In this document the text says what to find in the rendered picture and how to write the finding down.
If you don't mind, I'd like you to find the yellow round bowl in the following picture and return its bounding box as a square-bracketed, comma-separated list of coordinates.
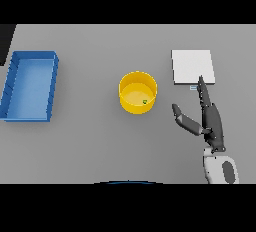
[118, 70, 159, 115]

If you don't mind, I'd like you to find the pale square measuring scale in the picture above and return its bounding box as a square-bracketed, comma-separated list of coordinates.
[171, 49, 216, 91]

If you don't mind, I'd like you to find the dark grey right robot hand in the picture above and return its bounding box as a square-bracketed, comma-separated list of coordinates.
[171, 75, 227, 153]

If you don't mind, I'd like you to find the blue rectangular tray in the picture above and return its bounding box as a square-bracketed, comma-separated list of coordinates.
[0, 50, 60, 123]

